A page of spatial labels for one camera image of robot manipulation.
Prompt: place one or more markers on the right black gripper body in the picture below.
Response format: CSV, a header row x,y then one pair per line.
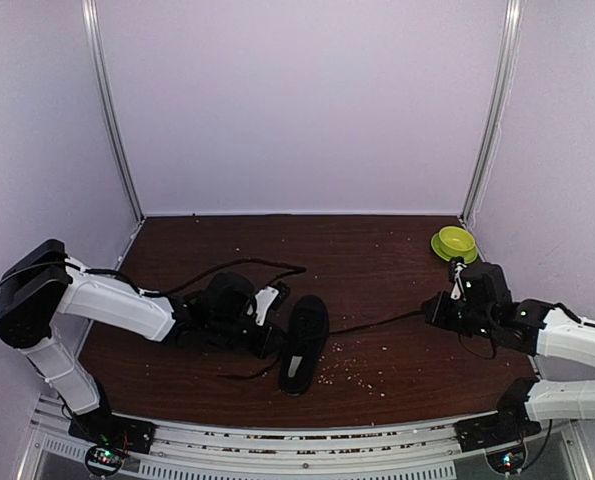
x,y
472,321

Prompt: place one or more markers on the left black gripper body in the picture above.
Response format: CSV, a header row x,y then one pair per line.
x,y
225,330

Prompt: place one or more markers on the black sneaker shoe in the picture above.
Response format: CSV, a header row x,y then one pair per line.
x,y
308,330

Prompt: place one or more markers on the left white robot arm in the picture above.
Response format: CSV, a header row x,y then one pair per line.
x,y
47,282

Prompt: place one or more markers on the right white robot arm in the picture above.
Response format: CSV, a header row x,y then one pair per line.
x,y
552,331

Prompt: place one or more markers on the green bowl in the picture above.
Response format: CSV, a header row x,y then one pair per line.
x,y
453,241

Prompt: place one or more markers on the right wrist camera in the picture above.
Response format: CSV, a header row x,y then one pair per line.
x,y
456,266

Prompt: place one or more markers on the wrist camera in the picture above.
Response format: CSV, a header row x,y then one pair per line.
x,y
456,266
266,299

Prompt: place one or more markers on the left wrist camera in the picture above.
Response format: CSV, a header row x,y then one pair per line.
x,y
266,299

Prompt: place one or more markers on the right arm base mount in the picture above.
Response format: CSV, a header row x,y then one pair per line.
x,y
501,438

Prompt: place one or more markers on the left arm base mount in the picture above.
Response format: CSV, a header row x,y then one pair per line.
x,y
111,448

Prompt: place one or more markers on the front aluminium rail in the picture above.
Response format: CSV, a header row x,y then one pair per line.
x,y
181,450

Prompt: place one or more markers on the right aluminium frame post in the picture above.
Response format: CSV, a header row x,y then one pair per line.
x,y
492,129

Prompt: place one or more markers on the aluminium frame post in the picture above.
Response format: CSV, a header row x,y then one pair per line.
x,y
492,129
95,41

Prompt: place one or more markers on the left aluminium frame post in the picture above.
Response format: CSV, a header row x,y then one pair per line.
x,y
95,41

